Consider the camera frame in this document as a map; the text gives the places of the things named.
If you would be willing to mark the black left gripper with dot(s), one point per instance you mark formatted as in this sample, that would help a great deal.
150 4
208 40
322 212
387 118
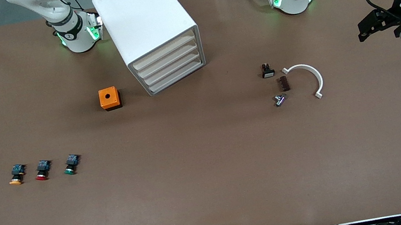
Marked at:
394 10

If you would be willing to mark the yellow push button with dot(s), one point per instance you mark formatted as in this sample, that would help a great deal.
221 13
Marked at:
17 175

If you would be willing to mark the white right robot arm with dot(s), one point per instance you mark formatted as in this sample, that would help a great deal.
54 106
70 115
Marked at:
72 28

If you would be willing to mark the black square push button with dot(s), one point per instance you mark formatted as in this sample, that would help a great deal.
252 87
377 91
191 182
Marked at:
268 71

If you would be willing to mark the red push button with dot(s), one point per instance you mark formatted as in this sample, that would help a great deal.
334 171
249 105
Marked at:
43 170

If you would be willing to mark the green push button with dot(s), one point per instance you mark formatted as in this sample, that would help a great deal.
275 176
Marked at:
71 165

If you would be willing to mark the white curved plastic clamp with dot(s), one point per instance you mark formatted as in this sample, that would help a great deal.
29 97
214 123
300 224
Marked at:
302 66

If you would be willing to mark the brown terminal block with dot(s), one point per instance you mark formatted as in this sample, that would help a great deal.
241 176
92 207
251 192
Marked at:
283 84

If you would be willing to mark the silver metal key switch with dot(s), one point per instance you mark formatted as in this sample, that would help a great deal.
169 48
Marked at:
280 100

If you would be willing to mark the orange button enclosure box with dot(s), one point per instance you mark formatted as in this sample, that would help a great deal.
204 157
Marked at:
108 97

